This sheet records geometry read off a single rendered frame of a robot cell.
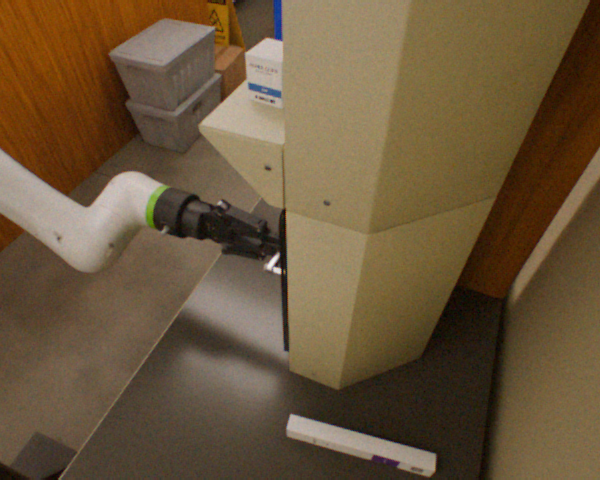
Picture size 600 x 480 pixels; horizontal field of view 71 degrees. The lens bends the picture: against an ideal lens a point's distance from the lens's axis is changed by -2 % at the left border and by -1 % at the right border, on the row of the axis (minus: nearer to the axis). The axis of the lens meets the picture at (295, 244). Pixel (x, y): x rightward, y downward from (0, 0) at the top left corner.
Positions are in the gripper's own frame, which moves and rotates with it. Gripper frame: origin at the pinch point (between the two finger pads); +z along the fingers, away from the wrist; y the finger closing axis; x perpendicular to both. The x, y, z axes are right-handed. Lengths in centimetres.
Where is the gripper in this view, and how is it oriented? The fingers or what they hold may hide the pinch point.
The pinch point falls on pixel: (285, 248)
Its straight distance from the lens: 79.2
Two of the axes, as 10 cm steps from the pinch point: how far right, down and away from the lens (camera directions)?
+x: 4.0, -6.7, 6.3
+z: 9.2, 3.0, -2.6
